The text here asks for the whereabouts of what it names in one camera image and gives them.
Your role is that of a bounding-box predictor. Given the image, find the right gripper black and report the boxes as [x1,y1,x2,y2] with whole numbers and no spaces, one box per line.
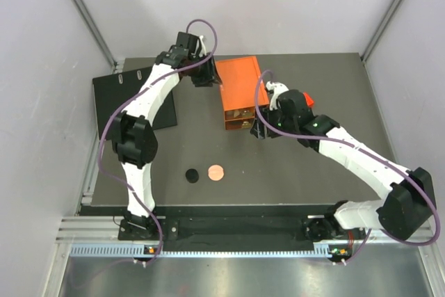
[250,104,298,141]

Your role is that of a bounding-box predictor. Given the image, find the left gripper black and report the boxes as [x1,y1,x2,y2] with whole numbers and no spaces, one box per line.
[188,51,221,87]

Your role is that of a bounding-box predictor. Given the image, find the clear pull-out drawer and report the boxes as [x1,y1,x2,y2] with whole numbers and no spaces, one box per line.
[225,107,255,121]

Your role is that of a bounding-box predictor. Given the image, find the orange drawer box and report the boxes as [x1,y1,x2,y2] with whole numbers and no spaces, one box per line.
[216,56,261,123]

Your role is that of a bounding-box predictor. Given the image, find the pink round powder puff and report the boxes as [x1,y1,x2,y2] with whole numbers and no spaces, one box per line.
[208,164,225,182]

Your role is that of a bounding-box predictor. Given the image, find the black round compact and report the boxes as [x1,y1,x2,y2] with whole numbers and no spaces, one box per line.
[185,168,200,184]

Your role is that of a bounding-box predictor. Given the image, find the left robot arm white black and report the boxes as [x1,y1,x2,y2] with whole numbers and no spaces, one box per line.
[110,32,222,239]

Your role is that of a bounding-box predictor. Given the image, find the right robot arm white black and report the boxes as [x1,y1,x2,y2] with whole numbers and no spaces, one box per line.
[251,82,441,245]

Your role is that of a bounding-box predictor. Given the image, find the red cube plug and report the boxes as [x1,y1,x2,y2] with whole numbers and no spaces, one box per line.
[303,92,315,108]

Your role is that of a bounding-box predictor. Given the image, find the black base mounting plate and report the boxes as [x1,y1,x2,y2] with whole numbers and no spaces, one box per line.
[118,204,364,252]

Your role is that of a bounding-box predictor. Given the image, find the black binder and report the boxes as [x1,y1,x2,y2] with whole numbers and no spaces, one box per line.
[92,66,178,141]

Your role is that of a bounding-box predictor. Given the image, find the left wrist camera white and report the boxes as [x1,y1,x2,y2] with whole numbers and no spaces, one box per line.
[197,35,208,56]

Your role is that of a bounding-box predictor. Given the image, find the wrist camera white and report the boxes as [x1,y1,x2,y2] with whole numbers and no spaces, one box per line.
[265,81,289,111]
[197,35,208,56]

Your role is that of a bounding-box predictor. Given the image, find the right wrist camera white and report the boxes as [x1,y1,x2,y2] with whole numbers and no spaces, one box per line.
[265,81,289,111]

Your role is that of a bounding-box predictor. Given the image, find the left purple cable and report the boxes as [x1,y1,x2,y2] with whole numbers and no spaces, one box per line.
[97,18,219,264]

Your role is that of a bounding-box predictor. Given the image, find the purple cable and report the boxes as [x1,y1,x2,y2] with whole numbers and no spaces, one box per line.
[254,70,437,265]
[97,18,219,264]

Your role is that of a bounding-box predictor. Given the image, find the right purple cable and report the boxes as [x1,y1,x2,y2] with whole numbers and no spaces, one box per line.
[254,70,437,265]

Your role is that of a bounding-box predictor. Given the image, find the grey cable duct strip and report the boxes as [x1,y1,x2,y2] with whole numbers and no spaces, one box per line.
[70,243,350,259]

